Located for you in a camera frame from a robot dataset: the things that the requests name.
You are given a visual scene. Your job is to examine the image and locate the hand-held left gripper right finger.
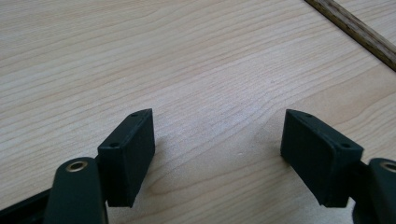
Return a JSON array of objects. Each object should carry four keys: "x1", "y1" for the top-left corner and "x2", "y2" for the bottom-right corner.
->
[{"x1": 279, "y1": 108, "x2": 364, "y2": 208}]

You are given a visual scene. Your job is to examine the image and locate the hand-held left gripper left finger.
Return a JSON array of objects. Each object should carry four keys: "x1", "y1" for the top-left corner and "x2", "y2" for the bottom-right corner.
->
[{"x1": 97, "y1": 107, "x2": 156, "y2": 208}]

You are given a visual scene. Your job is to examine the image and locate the long wooden chopstick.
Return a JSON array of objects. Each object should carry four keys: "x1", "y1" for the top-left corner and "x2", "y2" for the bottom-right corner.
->
[{"x1": 304, "y1": 0, "x2": 396, "y2": 73}]

